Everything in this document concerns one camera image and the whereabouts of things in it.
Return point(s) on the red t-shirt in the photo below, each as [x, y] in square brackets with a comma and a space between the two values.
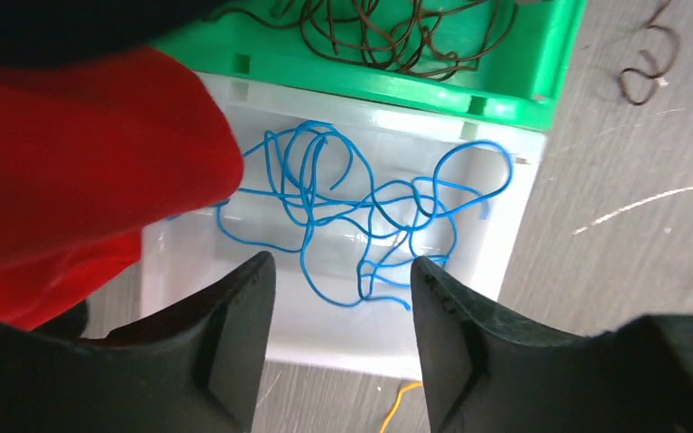
[90, 154]

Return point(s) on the white plastic bin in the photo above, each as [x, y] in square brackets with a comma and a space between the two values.
[345, 194]

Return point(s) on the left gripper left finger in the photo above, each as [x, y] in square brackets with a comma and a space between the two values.
[195, 366]

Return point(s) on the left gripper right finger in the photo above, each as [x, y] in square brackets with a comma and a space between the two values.
[487, 368]

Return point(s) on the black t-shirt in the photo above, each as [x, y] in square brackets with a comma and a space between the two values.
[51, 33]

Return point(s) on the green plastic bin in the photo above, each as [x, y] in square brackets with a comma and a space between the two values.
[501, 62]

